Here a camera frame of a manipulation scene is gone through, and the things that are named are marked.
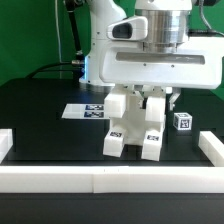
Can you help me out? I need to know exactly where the white thin cable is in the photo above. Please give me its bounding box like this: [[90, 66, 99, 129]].
[[54, 0, 64, 63]]

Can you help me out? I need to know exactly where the white chair back part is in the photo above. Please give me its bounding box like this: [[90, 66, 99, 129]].
[[104, 85, 172, 123]]

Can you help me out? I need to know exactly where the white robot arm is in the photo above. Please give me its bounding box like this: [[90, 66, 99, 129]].
[[84, 0, 224, 117]]

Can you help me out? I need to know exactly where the white chair seat part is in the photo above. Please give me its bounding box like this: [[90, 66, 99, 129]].
[[113, 96, 166, 148]]

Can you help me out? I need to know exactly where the black cable bundle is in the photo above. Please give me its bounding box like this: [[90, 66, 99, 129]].
[[25, 0, 86, 80]]

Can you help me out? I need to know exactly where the white tagged cube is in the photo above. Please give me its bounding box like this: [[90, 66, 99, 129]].
[[173, 112, 192, 131]]

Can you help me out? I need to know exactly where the white front fence bar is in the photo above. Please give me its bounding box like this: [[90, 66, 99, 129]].
[[0, 166, 224, 193]]

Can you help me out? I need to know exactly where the white fiducial marker sheet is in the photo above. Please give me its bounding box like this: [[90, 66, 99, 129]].
[[62, 104, 106, 119]]

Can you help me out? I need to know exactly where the white right fence bar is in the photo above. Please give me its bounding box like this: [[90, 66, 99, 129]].
[[198, 131, 224, 167]]

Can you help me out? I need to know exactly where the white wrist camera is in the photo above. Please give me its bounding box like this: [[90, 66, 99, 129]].
[[107, 16, 148, 41]]

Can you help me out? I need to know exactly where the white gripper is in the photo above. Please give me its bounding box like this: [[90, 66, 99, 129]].
[[99, 37, 224, 111]]

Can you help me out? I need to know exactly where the white fence bar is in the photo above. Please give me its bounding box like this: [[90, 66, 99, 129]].
[[0, 166, 224, 193], [198, 131, 224, 167]]

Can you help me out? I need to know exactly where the white left fence block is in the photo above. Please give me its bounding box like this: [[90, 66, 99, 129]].
[[0, 129, 13, 163]]

